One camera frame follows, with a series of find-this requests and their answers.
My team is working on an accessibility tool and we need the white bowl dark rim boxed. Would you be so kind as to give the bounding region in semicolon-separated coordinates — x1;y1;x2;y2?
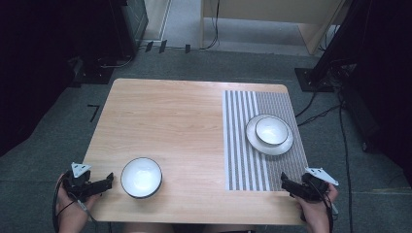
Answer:
120;156;163;199
255;116;290;147

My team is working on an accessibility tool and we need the thick black floor cable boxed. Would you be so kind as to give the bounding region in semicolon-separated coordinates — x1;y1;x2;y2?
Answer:
336;91;355;233

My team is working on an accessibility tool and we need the brown white striped woven placemat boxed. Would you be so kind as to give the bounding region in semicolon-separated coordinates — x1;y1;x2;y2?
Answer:
222;89;309;192

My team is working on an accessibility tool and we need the black hanging cable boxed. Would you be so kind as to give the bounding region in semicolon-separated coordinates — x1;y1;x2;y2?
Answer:
200;0;222;50

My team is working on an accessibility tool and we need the light wooden furniture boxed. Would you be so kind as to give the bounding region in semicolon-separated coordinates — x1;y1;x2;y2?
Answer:
199;0;348;56

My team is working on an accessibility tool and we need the black floor plate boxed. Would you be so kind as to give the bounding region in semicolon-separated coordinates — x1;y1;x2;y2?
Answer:
69;64;115;88

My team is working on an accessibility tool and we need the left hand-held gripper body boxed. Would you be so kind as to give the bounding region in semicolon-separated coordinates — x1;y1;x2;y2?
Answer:
62;161;100;203

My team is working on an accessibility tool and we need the black stand base plate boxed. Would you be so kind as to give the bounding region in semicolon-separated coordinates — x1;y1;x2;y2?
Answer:
293;67;335;93

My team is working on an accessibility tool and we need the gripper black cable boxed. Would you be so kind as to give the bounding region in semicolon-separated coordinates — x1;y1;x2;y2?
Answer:
322;183;340;233
51;174;98;233

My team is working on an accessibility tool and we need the black metal stand column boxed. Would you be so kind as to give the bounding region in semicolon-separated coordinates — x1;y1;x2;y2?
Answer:
310;0;373;85

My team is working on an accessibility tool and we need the person's right hand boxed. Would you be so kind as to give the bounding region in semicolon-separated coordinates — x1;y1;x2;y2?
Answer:
294;183;340;227

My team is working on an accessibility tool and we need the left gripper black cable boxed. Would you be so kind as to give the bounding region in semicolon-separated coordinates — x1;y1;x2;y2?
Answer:
51;174;98;233

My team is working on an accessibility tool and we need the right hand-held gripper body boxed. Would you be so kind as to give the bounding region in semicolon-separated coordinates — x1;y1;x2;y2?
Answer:
298;166;340;202

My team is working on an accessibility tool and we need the person's left hand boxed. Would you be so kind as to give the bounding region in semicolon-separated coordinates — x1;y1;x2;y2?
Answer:
54;173;102;226

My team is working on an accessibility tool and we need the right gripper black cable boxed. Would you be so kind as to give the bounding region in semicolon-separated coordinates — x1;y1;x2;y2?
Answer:
322;183;340;233

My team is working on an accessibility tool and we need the black angled tape mark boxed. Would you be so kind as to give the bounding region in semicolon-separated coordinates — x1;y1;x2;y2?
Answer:
86;103;101;123

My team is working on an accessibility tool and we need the black cabinet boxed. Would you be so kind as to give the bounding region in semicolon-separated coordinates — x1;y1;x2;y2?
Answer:
108;0;150;59

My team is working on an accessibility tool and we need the black equipment case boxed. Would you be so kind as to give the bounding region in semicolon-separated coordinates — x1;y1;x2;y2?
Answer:
341;82;382;153

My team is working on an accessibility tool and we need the white plate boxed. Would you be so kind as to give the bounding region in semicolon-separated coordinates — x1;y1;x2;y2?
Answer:
245;113;294;156

